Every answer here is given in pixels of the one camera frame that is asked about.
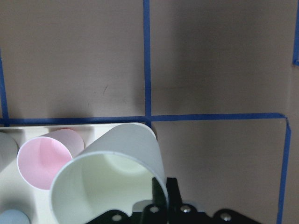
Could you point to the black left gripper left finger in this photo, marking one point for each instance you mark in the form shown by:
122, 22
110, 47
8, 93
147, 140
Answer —
158, 197

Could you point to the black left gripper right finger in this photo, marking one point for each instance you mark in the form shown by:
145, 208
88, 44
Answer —
174, 196

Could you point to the white plastic cup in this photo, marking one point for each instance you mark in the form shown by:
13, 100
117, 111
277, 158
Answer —
114, 172

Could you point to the pink plastic cup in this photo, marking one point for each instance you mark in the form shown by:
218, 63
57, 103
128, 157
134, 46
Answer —
40, 158

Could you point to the light blue plastic cup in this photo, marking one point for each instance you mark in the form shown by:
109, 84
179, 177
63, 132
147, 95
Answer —
14, 217

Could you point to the grey plastic cup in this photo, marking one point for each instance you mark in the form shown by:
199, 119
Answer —
8, 150

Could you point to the cream serving tray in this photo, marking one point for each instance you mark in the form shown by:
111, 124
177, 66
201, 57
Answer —
16, 192

